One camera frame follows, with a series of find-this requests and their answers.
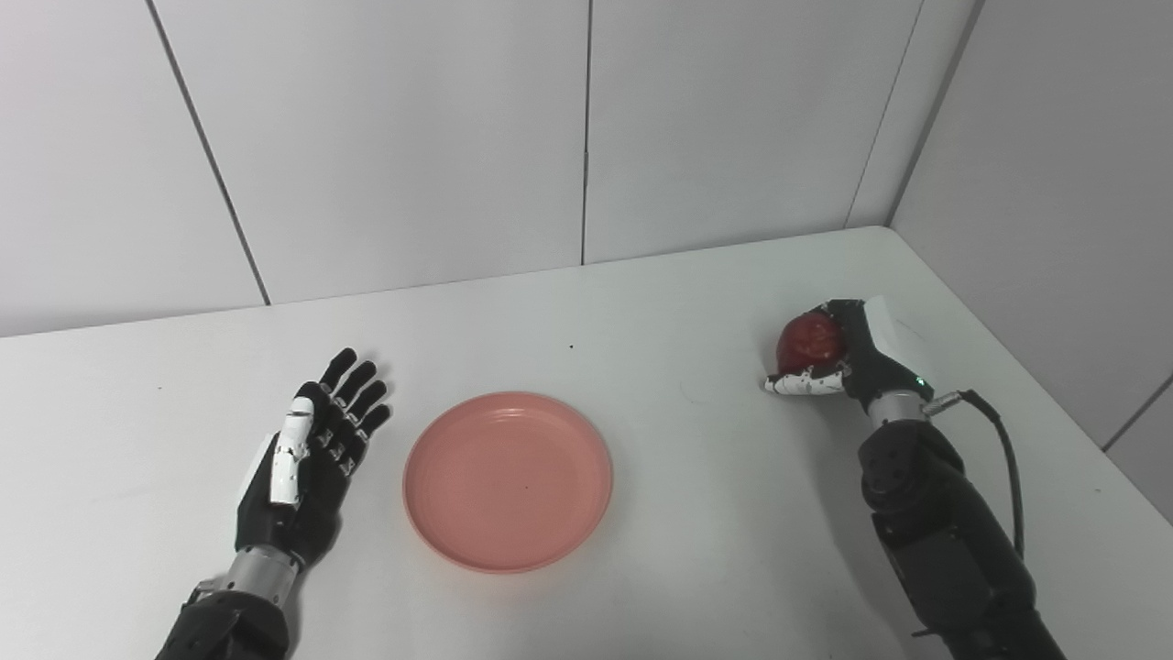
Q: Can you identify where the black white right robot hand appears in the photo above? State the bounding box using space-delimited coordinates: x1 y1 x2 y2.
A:
763 295 936 404

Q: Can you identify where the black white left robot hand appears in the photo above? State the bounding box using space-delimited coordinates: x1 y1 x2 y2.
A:
235 347 393 569

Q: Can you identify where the red apple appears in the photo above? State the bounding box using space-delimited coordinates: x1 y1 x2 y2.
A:
776 312 846 375

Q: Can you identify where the pink plastic plate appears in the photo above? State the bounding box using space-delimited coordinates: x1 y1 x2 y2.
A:
403 392 614 575

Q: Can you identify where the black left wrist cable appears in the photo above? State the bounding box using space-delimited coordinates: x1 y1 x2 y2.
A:
183 577 230 611

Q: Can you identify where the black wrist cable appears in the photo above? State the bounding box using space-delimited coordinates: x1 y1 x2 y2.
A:
183 577 230 611
921 390 1025 560

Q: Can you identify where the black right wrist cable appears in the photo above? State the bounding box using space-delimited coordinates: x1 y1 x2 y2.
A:
921 390 1025 560

